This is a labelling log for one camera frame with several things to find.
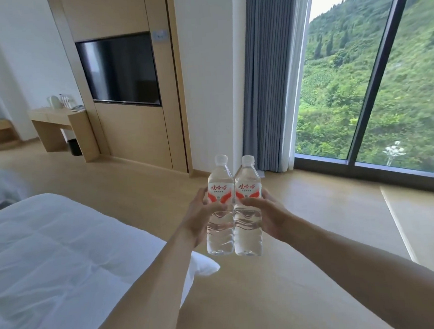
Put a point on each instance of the person's right hand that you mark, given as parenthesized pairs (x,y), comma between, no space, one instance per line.
(278,217)

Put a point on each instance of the person's left hand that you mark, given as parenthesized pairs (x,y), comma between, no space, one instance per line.
(196,219)

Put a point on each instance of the white cap water bottle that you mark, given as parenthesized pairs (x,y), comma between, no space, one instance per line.
(65,102)
(250,238)
(69,102)
(72,103)
(218,186)

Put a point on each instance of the person's left forearm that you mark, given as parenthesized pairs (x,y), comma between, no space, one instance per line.
(148,297)

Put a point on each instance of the person's right forearm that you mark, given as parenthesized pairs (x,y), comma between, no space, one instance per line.
(377,277)

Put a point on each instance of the white paper sheet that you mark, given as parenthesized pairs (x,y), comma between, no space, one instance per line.
(261,174)

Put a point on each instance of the white sheer curtain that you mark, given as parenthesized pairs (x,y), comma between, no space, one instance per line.
(297,90)

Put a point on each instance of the black trash bin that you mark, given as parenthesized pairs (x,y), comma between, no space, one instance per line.
(75,147)

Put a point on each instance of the blue-grey curtain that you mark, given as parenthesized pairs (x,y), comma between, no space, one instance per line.
(270,73)

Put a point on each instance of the large glass window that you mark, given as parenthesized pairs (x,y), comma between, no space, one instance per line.
(382,84)

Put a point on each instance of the black television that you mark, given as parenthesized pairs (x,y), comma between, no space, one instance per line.
(119,69)

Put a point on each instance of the wooden table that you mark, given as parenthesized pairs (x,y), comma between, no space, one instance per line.
(56,114)

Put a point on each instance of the white electric kettle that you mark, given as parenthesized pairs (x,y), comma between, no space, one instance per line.
(54,102)

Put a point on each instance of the white wall socket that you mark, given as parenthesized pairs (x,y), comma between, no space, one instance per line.
(159,35)

